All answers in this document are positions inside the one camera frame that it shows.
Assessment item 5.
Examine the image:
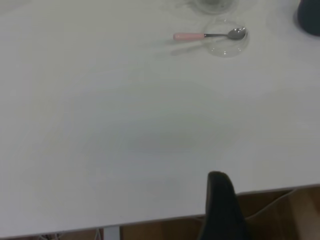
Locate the white table leg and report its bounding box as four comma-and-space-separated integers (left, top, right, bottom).
103, 226, 122, 240

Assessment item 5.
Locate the clear round glass lid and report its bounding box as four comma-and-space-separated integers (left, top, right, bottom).
201, 18, 251, 59

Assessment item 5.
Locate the clear double-wall glass cup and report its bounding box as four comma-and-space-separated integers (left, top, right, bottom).
186, 0, 241, 15

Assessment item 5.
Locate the dark grey ceramic mug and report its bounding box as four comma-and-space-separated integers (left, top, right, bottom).
293, 0, 320, 37

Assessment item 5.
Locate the brown cardboard box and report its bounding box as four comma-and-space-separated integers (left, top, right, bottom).
237, 184, 320, 240

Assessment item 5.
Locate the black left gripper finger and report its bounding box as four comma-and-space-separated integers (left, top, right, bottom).
199, 171, 254, 240

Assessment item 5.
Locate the pink-handled metal spoon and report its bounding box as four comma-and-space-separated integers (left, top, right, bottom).
173, 26, 248, 42

